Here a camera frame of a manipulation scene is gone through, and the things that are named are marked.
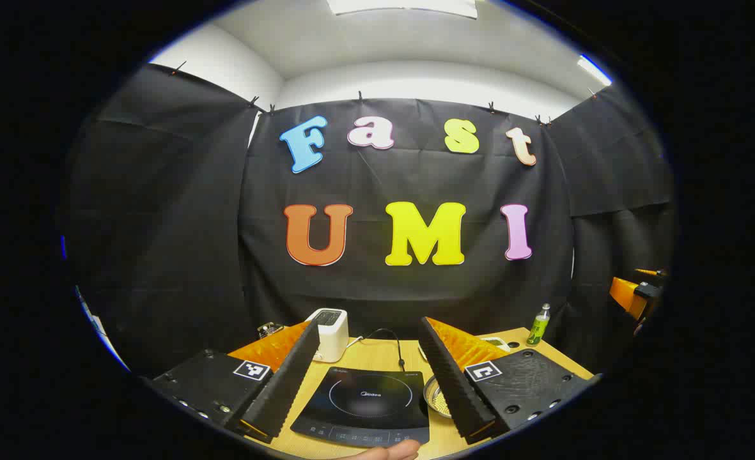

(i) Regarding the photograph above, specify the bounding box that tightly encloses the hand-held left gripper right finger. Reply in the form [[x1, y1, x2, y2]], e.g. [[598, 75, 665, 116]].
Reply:
[[417, 316, 598, 446]]

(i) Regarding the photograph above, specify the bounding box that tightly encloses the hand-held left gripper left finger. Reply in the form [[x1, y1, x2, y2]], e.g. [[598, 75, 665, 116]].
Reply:
[[150, 318, 320, 445]]

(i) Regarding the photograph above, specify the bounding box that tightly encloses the stainless steel pot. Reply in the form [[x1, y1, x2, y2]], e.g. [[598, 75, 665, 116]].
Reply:
[[423, 375, 453, 419]]

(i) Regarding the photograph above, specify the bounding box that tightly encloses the black induction cooktop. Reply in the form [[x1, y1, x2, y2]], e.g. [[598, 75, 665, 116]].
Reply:
[[290, 366, 430, 447]]

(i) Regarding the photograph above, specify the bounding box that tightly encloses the white toaster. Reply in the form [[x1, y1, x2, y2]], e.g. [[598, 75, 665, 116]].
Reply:
[[305, 309, 349, 363]]

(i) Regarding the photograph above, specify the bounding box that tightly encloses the green tea bottle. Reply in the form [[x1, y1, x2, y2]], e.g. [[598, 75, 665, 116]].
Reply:
[[526, 303, 551, 348]]

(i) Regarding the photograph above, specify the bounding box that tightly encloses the ceiling light panel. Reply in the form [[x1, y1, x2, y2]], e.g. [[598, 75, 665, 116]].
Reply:
[[577, 55, 612, 87], [326, 0, 478, 19]]

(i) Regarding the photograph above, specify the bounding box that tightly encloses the row of black cloth clips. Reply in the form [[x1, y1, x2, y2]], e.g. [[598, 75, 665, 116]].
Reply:
[[171, 61, 598, 126]]

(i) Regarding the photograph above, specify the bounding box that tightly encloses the black power cable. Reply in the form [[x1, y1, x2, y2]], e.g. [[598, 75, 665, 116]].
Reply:
[[352, 328, 407, 372]]

